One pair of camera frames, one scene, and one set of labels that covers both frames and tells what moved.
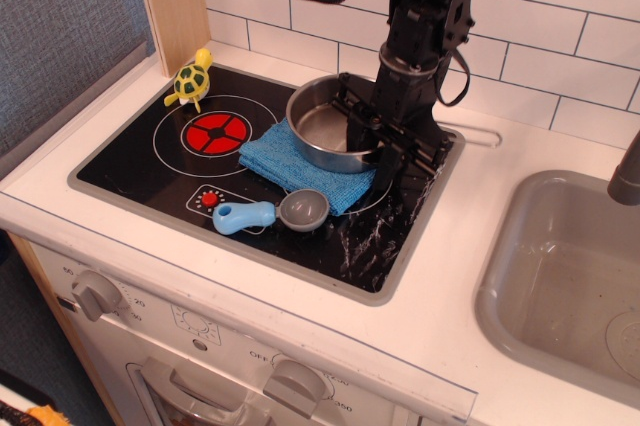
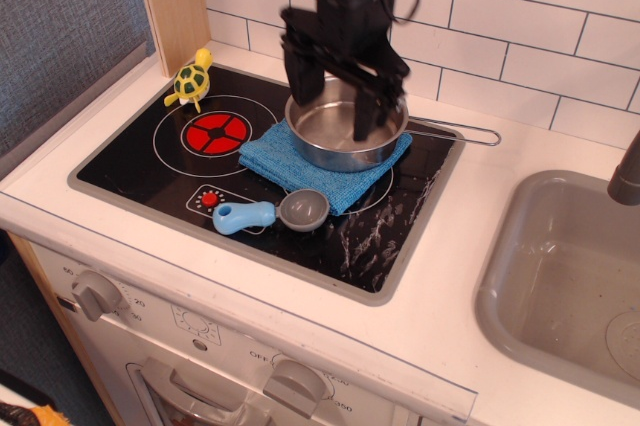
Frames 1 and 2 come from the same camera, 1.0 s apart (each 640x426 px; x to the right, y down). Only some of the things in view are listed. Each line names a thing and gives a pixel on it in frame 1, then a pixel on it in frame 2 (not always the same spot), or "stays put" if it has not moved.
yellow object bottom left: x=47 y=416 stays put
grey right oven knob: x=296 y=385 stays put
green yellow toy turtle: x=192 y=81 stays put
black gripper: x=400 y=104 -> x=352 y=24
